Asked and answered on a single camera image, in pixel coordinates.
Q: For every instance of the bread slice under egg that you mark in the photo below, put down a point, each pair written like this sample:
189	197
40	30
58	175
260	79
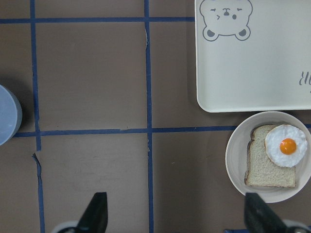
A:
261	171

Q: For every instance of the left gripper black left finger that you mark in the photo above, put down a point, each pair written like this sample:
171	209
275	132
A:
94	218

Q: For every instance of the fried egg toy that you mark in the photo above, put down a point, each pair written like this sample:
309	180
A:
285	145

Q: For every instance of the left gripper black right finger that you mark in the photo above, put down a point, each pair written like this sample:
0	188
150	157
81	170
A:
260	218

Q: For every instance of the cream round plate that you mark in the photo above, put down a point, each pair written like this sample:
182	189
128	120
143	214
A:
236	156

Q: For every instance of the blue bowl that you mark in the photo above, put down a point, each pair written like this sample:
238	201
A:
10	115

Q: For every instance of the cream bear tray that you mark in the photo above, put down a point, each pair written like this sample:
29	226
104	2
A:
253	55

